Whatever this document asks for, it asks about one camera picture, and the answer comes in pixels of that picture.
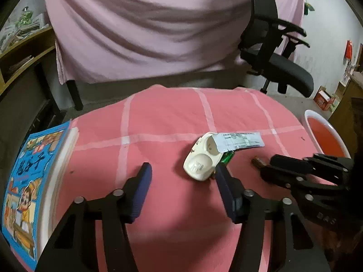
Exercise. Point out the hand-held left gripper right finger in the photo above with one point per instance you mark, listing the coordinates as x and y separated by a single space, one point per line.
227 192

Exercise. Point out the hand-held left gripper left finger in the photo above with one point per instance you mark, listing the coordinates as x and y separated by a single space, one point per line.
140 192

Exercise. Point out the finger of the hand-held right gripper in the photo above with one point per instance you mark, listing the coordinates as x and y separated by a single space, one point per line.
279 177
286 163

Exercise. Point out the orange lighter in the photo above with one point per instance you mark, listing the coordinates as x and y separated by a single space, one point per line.
257 161

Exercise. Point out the yellow-green lighter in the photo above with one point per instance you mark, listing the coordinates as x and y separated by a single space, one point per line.
228 157

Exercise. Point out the cream plastic tray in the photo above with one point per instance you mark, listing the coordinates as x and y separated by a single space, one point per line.
198 165

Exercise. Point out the red basin with white rim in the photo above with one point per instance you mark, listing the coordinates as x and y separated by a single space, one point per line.
323 136

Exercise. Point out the white paper label strip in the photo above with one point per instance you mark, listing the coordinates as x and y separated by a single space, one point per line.
241 141

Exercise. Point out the red cardboard box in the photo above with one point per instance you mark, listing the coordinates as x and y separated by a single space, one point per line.
322 99

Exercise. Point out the pink checked tablecloth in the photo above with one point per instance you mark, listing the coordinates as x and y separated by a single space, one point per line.
170 124

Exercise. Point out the wooden cabinet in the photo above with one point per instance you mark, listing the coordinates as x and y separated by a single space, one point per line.
348 113

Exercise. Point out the black office chair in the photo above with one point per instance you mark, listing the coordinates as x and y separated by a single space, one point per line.
283 68

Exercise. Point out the blue cartoon book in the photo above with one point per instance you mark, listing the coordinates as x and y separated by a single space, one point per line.
25 181

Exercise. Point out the dark cabinet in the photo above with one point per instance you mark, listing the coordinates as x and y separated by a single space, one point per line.
28 104

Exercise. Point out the pink draped cloth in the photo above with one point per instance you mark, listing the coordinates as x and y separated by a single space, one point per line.
141 28

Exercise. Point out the stack of papers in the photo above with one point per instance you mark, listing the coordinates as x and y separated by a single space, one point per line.
21 65

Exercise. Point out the pile of packets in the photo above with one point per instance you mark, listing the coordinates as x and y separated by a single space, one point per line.
25 19

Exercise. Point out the small wall pictures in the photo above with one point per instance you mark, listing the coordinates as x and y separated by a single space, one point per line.
348 72

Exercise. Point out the black metal frame leg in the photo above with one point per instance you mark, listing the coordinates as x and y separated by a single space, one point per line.
75 95

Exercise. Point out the red hanging wall decoration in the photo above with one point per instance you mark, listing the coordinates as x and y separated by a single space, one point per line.
348 49

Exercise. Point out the green wall decoration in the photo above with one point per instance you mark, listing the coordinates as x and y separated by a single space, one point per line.
308 8

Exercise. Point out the wooden wall shelf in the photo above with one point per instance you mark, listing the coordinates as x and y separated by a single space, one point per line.
28 42

